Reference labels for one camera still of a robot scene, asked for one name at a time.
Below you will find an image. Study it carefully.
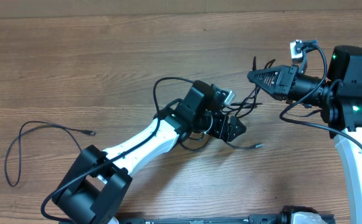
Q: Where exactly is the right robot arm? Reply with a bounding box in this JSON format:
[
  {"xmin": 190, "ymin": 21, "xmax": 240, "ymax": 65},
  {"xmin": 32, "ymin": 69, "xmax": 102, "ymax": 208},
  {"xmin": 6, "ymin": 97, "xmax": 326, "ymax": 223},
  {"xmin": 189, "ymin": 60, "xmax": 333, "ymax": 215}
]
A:
[{"xmin": 247, "ymin": 41, "xmax": 362, "ymax": 223}]

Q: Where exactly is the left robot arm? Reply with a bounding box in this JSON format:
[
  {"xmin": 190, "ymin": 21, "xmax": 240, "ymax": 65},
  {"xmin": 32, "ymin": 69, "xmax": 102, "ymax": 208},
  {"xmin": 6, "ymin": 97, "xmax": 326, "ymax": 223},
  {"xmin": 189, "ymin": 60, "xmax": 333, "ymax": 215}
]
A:
[{"xmin": 49, "ymin": 80, "xmax": 246, "ymax": 224}]

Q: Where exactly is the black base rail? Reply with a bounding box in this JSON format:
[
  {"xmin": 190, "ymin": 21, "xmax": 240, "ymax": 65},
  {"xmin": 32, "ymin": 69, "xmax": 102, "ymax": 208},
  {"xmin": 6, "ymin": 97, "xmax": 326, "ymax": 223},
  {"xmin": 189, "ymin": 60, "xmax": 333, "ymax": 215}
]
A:
[{"xmin": 109, "ymin": 205, "xmax": 336, "ymax": 224}]

